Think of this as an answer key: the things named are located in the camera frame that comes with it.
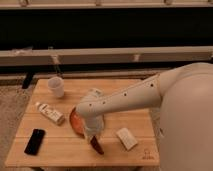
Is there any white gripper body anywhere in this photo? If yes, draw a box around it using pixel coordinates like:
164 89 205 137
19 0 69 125
82 116 105 140

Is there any dried red pepper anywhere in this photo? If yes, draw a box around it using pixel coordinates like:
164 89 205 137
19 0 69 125
90 136 104 155

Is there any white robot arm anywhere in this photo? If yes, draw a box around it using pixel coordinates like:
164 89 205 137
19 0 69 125
76 63 213 171

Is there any white sponge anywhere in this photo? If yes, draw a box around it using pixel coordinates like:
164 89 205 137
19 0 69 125
116 128 138 150

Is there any wooden table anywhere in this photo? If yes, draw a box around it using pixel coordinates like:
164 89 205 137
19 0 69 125
5 79 159 167

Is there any white plastic cup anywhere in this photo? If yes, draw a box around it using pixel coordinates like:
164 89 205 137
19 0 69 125
47 77 64 98

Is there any black phone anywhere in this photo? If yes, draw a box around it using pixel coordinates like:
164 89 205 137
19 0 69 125
24 129 45 155

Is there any grey wall rail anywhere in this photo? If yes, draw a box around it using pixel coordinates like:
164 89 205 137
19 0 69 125
0 46 213 66

